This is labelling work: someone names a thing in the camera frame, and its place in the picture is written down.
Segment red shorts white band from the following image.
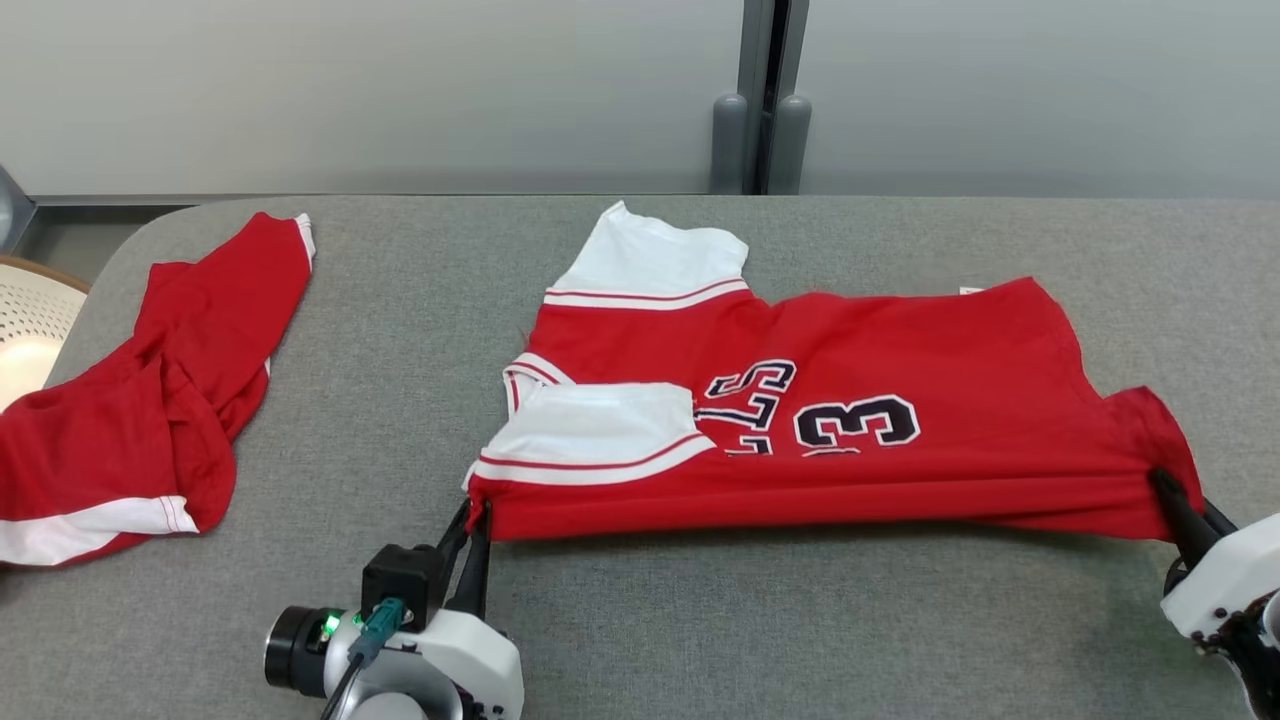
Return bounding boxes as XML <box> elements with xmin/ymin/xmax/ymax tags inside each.
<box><xmin>0</xmin><ymin>212</ymin><xmax>316</xmax><ymax>568</ymax></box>

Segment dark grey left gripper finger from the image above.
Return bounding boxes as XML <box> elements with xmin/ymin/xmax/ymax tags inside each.
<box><xmin>436</xmin><ymin>500</ymin><xmax>473</xmax><ymax>581</ymax></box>
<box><xmin>447</xmin><ymin>505</ymin><xmax>491</xmax><ymax>616</ymax></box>

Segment red basketball jersey white sleeves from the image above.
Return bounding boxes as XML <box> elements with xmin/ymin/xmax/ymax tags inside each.
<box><xmin>462</xmin><ymin>200</ymin><xmax>1206</xmax><ymax>543</ymax></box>

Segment teal-plug left camera cable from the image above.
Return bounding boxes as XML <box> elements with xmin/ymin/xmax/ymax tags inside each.
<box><xmin>318</xmin><ymin>597</ymin><xmax>407</xmax><ymax>720</ymax></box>

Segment grey fabric padded surface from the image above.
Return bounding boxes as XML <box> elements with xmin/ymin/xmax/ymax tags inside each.
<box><xmin>0</xmin><ymin>195</ymin><xmax>1280</xmax><ymax>720</ymax></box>

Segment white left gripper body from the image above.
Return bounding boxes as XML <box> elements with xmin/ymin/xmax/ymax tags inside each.
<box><xmin>325</xmin><ymin>608</ymin><xmax>524</xmax><ymax>720</ymax></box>

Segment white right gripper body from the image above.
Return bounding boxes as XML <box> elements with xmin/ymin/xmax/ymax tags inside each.
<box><xmin>1160</xmin><ymin>513</ymin><xmax>1280</xmax><ymax>641</ymax></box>

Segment cream perforated laundry basket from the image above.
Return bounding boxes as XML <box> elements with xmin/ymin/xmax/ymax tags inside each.
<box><xmin>0</xmin><ymin>255</ymin><xmax>91</xmax><ymax>411</ymax></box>

